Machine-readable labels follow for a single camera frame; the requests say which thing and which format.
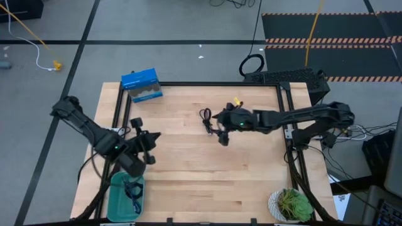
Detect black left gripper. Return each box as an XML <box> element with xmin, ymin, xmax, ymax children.
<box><xmin>125</xmin><ymin>117</ymin><xmax>161</xmax><ymax>166</ymax></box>

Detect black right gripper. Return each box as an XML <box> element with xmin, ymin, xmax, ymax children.
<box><xmin>212</xmin><ymin>102</ymin><xmax>249</xmax><ymax>147</ymax></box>

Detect black USB-C cable long bundle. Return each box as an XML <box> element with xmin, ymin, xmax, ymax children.
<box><xmin>199</xmin><ymin>107</ymin><xmax>218</xmax><ymax>136</ymax></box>

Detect blue cardboard box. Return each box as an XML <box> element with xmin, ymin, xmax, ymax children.
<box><xmin>121</xmin><ymin>68</ymin><xmax>164</xmax><ymax>104</ymax></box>

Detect teal plastic tray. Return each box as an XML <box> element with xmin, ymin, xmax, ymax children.
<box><xmin>106</xmin><ymin>171</ymin><xmax>146</xmax><ymax>223</ymax></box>

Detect black keyboard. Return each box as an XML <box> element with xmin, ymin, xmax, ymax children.
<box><xmin>243</xmin><ymin>68</ymin><xmax>331</xmax><ymax>106</ymax></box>
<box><xmin>375</xmin><ymin>200</ymin><xmax>402</xmax><ymax>226</ymax></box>

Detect green succulent in white pot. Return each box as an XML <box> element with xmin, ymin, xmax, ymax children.
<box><xmin>268</xmin><ymin>187</ymin><xmax>315</xmax><ymax>223</ymax></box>

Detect white power strip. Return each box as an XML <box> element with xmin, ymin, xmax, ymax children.
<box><xmin>336</xmin><ymin>124</ymin><xmax>367</xmax><ymax>141</ymax></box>

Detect black mat with orange stripes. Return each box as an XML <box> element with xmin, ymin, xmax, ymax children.
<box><xmin>262</xmin><ymin>11</ymin><xmax>402</xmax><ymax>83</ymax></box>

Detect white printed paper sheet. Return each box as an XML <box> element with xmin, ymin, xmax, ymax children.
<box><xmin>328</xmin><ymin>174</ymin><xmax>352</xmax><ymax>213</ymax></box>

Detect black desk bar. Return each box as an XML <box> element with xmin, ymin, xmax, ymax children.
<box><xmin>329</xmin><ymin>174</ymin><xmax>389</xmax><ymax>196</ymax></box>

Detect black bag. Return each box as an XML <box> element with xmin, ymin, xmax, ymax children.
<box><xmin>361</xmin><ymin>129</ymin><xmax>397</xmax><ymax>176</ymax></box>

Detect grey desk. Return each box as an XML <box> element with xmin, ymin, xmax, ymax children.
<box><xmin>342</xmin><ymin>184</ymin><xmax>402</xmax><ymax>226</ymax></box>

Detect grey monitor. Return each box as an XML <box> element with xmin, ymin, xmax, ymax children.
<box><xmin>383</xmin><ymin>106</ymin><xmax>402</xmax><ymax>199</ymax></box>

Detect black floor box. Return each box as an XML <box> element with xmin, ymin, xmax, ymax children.
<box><xmin>0</xmin><ymin>0</ymin><xmax>44</xmax><ymax>23</ymax></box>

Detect black coiled floor cable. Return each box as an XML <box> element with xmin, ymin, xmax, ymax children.
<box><xmin>238</xmin><ymin>0</ymin><xmax>266</xmax><ymax>78</ymax></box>

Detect silver metal bracket plate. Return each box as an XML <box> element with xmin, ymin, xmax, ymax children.
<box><xmin>284</xmin><ymin>124</ymin><xmax>298</xmax><ymax>139</ymax></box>

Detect yellow cable with yellow plug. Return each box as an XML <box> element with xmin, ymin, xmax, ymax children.
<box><xmin>0</xmin><ymin>3</ymin><xmax>63</xmax><ymax>72</ymax></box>

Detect yellow floor cable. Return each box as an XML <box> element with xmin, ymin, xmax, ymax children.
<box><xmin>304</xmin><ymin>0</ymin><xmax>326</xmax><ymax>67</ymax></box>

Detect white floor cable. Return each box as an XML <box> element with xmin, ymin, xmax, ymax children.
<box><xmin>4</xmin><ymin>0</ymin><xmax>56</xmax><ymax>72</ymax></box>

